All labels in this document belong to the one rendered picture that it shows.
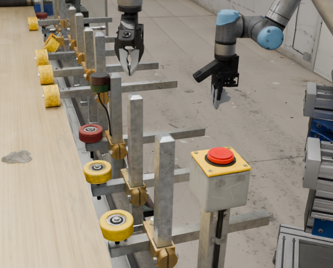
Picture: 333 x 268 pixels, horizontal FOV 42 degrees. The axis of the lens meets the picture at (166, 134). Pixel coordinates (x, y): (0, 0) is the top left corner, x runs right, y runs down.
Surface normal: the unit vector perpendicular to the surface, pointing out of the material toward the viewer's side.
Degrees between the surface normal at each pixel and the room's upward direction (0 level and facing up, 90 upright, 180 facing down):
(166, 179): 90
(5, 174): 0
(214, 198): 90
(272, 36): 90
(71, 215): 0
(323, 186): 90
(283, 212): 0
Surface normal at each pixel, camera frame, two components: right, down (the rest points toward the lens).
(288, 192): 0.03, -0.89
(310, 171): -0.28, 0.43
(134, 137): 0.32, 0.44
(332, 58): -0.97, 0.10
